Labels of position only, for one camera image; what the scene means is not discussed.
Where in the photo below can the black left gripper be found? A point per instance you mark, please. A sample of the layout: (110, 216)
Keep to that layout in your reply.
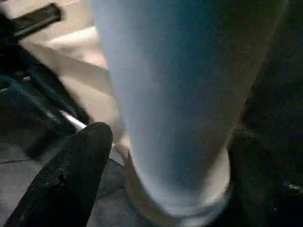
(35, 20)

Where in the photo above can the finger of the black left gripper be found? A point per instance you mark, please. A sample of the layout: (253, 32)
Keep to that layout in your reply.
(35, 123)
(59, 94)

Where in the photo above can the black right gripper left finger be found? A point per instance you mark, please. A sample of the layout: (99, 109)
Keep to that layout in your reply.
(68, 179)

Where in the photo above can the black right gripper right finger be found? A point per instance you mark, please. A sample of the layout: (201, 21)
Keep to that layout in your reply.
(265, 184)

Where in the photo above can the white plastic table leg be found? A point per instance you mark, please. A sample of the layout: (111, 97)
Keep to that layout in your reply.
(177, 82)

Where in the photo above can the black table mat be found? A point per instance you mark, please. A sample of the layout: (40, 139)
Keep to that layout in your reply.
(279, 82)

